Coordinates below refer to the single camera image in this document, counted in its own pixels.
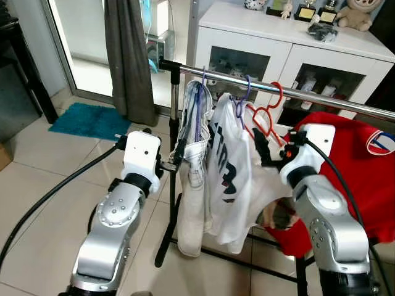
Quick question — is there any glass sliding door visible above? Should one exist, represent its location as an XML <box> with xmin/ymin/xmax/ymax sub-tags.
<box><xmin>46</xmin><ymin>0</ymin><xmax>198</xmax><ymax>109</ymax></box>

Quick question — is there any black desk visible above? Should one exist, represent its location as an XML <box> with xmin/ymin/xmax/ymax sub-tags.
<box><xmin>0</xmin><ymin>17</ymin><xmax>60</xmax><ymax>144</ymax></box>

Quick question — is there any white black-spotted mug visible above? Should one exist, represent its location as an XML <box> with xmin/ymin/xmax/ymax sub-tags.
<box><xmin>244</xmin><ymin>0</ymin><xmax>268</xmax><ymax>10</ymax></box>

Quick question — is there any blue plastic hanger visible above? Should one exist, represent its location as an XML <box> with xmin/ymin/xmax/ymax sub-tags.
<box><xmin>372</xmin><ymin>131</ymin><xmax>395</xmax><ymax>149</ymax></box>

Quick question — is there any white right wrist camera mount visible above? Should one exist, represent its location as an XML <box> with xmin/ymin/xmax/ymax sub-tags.
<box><xmin>281</xmin><ymin>123</ymin><xmax>337</xmax><ymax>186</ymax></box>

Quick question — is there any white short-sleeved shirt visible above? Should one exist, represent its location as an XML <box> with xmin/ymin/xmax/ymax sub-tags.
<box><xmin>207</xmin><ymin>92</ymin><xmax>294</xmax><ymax>255</ymax></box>

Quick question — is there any small pale figurine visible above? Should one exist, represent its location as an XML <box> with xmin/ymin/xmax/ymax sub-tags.
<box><xmin>281</xmin><ymin>0</ymin><xmax>294</xmax><ymax>19</ymax></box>

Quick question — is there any purple plastic hanger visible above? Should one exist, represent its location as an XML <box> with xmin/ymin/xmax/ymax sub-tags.
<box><xmin>193</xmin><ymin>65</ymin><xmax>212</xmax><ymax>144</ymax></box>
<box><xmin>232</xmin><ymin>74</ymin><xmax>254</xmax><ymax>123</ymax></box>

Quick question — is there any small black plaque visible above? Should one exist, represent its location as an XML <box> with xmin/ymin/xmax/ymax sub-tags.
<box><xmin>265</xmin><ymin>0</ymin><xmax>286</xmax><ymax>17</ymax></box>

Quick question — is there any steel clothes rack black stand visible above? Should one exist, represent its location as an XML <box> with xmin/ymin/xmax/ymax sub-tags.
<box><xmin>154</xmin><ymin>57</ymin><xmax>395</xmax><ymax>296</ymax></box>

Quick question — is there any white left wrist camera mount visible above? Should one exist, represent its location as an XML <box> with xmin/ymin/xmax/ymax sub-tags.
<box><xmin>119</xmin><ymin>129</ymin><xmax>163</xmax><ymax>184</ymax></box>

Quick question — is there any red plastic hanger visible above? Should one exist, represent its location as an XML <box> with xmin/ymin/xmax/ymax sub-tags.
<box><xmin>246</xmin><ymin>80</ymin><xmax>287</xmax><ymax>149</ymax></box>

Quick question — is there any dark crumpled cloth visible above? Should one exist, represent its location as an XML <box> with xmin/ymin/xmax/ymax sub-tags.
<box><xmin>306</xmin><ymin>23</ymin><xmax>339</xmax><ymax>43</ymax></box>

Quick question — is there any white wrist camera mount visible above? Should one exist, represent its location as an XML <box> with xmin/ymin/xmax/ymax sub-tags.
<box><xmin>281</xmin><ymin>123</ymin><xmax>337</xmax><ymax>186</ymax></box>
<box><xmin>119</xmin><ymin>129</ymin><xmax>163</xmax><ymax>184</ymax></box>

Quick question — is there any white grey-striped garment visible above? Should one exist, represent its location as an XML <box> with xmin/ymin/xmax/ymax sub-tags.
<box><xmin>175</xmin><ymin>79</ymin><xmax>215</xmax><ymax>258</ymax></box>

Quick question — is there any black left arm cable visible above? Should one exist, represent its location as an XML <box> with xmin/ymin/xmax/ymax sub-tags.
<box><xmin>0</xmin><ymin>141</ymin><xmax>127</xmax><ymax>272</ymax></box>

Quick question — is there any gold trophy black base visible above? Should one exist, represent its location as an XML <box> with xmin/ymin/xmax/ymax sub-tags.
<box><xmin>317</xmin><ymin>5</ymin><xmax>339</xmax><ymax>27</ymax></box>
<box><xmin>294</xmin><ymin>3</ymin><xmax>317</xmax><ymax>23</ymax></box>

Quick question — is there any beige plush toy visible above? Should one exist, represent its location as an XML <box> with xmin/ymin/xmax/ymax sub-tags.
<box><xmin>336</xmin><ymin>0</ymin><xmax>375</xmax><ymax>31</ymax></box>

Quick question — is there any brown cardboard box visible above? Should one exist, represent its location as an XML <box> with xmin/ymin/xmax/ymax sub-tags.
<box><xmin>0</xmin><ymin>143</ymin><xmax>13</xmax><ymax>171</ymax></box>

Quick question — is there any grey wall box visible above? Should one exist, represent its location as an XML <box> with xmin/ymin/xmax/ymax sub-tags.
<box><xmin>146</xmin><ymin>31</ymin><xmax>177</xmax><ymax>68</ymax></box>

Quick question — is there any red shirt white collar trim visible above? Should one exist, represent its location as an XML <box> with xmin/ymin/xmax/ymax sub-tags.
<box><xmin>265</xmin><ymin>111</ymin><xmax>395</xmax><ymax>258</ymax></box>

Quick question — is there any white glass-door cabinet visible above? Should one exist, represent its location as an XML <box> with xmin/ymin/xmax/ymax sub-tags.
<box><xmin>187</xmin><ymin>0</ymin><xmax>395</xmax><ymax>127</ymax></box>

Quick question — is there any teal floor mat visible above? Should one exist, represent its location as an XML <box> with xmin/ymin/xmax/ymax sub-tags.
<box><xmin>48</xmin><ymin>102</ymin><xmax>132</xmax><ymax>141</ymax></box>

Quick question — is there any grey curtain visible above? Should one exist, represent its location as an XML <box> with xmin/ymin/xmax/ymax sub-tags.
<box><xmin>104</xmin><ymin>0</ymin><xmax>159</xmax><ymax>127</ymax></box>

